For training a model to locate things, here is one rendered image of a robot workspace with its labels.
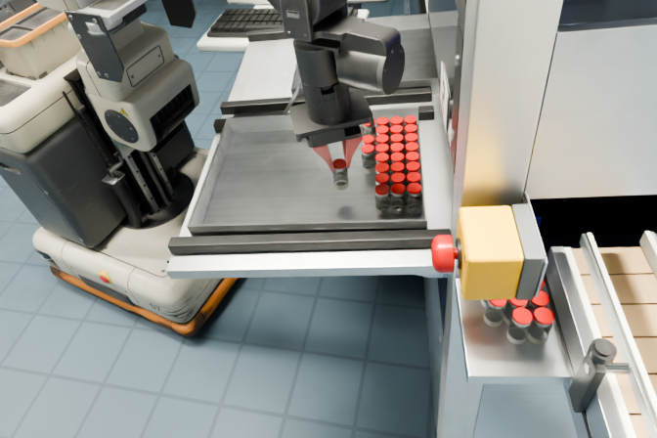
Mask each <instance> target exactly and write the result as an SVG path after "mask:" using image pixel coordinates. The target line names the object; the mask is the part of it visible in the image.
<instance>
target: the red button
mask: <svg viewBox="0 0 657 438"><path fill-rule="evenodd" d="M455 259H458V251H457V249H456V248H454V243H453V238H452V236H451V235H439V236H437V237H435V238H434V239H433V241H432V244H431V260H432V265H433V267H434V269H435V271H437V272H439V273H453V272H454V270H455Z"/></svg>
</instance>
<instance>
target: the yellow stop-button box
mask: <svg viewBox="0 0 657 438"><path fill-rule="evenodd" d="M455 248H456V249H457V251H458V259H456V263H457V268H458V269H459V275H460V293H461V295H462V297H463V299H465V300H498V299H513V298H514V297H515V298H516V300H532V299H533V298H534V295H535V291H536V288H537V284H538V281H539V277H540V274H541V271H542V268H543V264H544V261H545V256H544V253H543V249H542V246H541V243H540V239H539V236H538V232H537V229H536V226H535V222H534V219H533V215H532V212H531V209H530V206H529V204H513V205H512V206H511V207H510V206H507V205H501V206H473V207H461V208H460V210H459V213H458V228H457V238H456V242H455Z"/></svg>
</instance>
